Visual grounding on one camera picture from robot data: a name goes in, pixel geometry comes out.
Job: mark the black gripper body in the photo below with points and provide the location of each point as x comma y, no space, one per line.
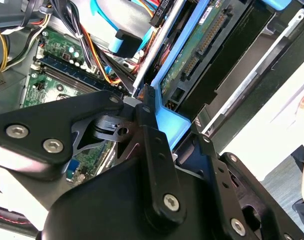
104,205

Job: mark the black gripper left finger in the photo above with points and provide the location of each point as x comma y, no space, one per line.
42,125

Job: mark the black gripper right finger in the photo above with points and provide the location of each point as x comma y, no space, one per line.
241,200

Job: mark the hard disk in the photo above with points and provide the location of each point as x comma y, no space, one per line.
191,50

